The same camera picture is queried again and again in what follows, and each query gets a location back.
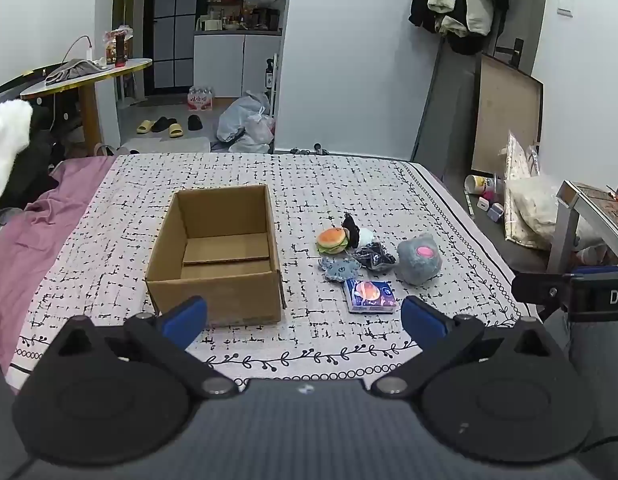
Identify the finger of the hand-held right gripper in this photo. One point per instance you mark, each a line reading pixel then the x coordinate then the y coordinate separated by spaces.
pixel 536 287

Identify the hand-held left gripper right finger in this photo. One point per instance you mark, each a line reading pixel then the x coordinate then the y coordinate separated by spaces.
pixel 423 322

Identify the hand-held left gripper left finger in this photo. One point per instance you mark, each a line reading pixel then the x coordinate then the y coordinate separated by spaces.
pixel 185 317

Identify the brown cardboard box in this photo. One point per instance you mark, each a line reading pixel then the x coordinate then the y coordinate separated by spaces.
pixel 214 292

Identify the blue tissue packet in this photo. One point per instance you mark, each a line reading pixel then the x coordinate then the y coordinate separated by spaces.
pixel 370 296

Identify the grey plush with pink spot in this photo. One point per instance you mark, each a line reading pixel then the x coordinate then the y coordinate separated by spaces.
pixel 419 260

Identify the black item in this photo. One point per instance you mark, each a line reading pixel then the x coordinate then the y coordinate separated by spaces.
pixel 374 256

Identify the blue star plush toy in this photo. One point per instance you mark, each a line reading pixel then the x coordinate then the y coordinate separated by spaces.
pixel 340 266

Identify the black and white plush toy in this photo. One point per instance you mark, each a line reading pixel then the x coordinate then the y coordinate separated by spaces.
pixel 361 235

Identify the burger plush toy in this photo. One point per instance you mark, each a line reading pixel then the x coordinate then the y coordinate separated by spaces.
pixel 332 241

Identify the clear bag with white pillow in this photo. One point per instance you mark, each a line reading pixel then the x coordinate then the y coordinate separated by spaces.
pixel 536 205

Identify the small purple box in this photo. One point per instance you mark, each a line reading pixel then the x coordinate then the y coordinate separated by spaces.
pixel 495 212

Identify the grey metal side table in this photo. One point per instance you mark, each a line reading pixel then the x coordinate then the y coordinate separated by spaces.
pixel 596 205

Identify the white charger plug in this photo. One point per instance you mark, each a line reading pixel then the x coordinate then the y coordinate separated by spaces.
pixel 483 204

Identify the long thin stick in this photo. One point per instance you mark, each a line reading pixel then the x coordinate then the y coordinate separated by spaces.
pixel 469 205

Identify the white and yellow cup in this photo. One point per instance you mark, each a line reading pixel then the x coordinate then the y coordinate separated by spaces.
pixel 476 184

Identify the white black patterned blanket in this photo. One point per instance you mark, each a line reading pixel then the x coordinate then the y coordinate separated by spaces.
pixel 339 185

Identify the brown wooden board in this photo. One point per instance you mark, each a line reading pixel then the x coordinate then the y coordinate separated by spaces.
pixel 506 120

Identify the pink bed sheet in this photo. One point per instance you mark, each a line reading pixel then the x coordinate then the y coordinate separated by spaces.
pixel 29 245

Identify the grey floor mat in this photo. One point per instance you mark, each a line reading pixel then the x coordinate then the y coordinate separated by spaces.
pixel 164 145

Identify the small white plastic bag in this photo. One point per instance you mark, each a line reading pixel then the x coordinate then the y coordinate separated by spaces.
pixel 251 145

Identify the beige tote bag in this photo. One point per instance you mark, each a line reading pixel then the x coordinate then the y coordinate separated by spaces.
pixel 106 150

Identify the yellow slipper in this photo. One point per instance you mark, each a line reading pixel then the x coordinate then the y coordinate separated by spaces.
pixel 175 130
pixel 145 126

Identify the black slipper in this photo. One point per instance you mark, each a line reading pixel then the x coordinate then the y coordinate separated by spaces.
pixel 163 123
pixel 194 122

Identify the dark leaning panel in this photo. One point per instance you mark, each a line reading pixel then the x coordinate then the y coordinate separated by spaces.
pixel 446 110

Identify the small dumbbells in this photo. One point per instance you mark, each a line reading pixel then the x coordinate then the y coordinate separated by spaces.
pixel 316 149

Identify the white plastic bag red contents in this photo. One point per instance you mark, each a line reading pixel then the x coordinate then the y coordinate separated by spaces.
pixel 261 127

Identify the black clothing pile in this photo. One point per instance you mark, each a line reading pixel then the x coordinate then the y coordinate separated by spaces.
pixel 36 170

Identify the large white plastic bag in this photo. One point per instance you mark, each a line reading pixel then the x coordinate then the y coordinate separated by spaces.
pixel 239 115

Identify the pack of water bottles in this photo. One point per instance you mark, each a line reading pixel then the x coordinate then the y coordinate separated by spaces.
pixel 201 99

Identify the white fluffy plush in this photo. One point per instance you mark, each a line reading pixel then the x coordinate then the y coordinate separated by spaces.
pixel 4 145

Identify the white kitchen cabinet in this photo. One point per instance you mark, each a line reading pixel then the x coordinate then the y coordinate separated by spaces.
pixel 229 65

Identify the spray bottle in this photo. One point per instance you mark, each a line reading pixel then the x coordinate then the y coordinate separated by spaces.
pixel 269 75

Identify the oval table with yellow edge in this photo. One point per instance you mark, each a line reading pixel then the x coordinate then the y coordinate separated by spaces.
pixel 135 65

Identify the grey cloth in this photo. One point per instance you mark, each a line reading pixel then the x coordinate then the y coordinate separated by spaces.
pixel 74 71

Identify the snack jar with red label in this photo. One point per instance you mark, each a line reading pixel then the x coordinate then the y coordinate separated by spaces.
pixel 120 50

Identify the black framed glass door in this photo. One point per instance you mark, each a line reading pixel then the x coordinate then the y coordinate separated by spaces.
pixel 171 25

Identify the white wall switch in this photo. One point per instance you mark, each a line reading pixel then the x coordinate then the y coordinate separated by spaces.
pixel 564 11

